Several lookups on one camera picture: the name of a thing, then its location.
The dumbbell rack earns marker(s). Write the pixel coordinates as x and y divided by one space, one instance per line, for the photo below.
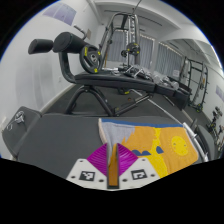
216 128

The large black weight plate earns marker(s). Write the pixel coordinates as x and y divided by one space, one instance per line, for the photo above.
90 59

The grey window curtain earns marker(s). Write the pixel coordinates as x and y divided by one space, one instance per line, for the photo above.
146 50
168 60

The colourful sun print towel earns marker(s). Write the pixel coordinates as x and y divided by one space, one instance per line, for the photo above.
166 146

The small brown wall board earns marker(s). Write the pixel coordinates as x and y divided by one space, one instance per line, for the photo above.
88 34

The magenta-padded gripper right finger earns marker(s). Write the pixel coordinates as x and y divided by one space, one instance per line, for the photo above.
126 161

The small black weight plate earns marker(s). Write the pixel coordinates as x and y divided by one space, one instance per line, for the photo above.
130 50

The black squat rack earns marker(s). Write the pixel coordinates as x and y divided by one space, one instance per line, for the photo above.
200 86

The purple wall poster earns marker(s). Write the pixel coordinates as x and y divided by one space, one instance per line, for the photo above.
60 13

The black padded flat bench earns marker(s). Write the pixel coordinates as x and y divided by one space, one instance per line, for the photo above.
56 140

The black adjustable weight bench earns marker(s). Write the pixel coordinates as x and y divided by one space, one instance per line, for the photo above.
110 80

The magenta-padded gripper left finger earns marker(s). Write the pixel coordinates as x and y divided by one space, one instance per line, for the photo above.
96 163

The pile of chrome dumbbells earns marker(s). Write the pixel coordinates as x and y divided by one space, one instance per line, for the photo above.
146 75

